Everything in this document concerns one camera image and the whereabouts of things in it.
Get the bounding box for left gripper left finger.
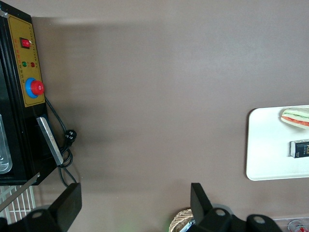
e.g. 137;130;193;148
24;183;83;232

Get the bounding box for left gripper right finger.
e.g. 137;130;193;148
190;182;242;232

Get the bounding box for beige plastic tray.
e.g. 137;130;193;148
245;105;309;181

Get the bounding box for wicker basket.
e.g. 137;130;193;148
170;208;194;232

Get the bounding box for clear acrylic bottle rack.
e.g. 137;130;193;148
272;216;309;232

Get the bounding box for black sealing machine yellow panel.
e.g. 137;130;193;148
0;3;65;186

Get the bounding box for red cola bottle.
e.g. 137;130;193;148
288;219;309;232

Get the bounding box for black square box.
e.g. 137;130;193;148
290;139;309;159

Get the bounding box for wrapped triangle sandwich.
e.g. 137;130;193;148
280;108;309;131

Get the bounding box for white wire basket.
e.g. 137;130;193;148
0;185;37;220

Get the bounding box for black power cable with plug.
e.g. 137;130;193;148
44;96;78;189

